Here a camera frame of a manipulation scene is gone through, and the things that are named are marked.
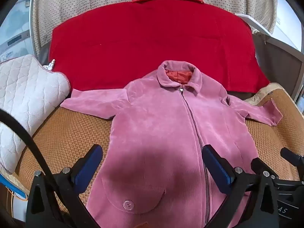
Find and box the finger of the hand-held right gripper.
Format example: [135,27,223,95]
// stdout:
[280,148,304,169]
[250,158,271,174]

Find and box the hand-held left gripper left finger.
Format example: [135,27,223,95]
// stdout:
[26,144,104,228]

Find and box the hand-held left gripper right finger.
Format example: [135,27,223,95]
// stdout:
[201,144,279,228]

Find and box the pink corduroy coat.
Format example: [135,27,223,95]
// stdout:
[60,60,283,228]

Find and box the woven rattan mat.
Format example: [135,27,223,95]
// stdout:
[14,83,304,228]

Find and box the blue plastic strip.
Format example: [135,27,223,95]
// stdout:
[0,173,27,201]

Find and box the white quilted cushion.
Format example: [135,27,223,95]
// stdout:
[0,54,72,175]

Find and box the small pink white object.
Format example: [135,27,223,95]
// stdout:
[43,59,57,72]

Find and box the red blanket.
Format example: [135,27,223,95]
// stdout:
[49,0,270,93]

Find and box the aluminium framed window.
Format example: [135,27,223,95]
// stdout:
[0,0,36,62]

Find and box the beige dotted curtain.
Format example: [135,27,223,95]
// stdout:
[31,0,278,57]

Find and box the black cable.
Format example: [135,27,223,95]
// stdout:
[0,109,51,178]

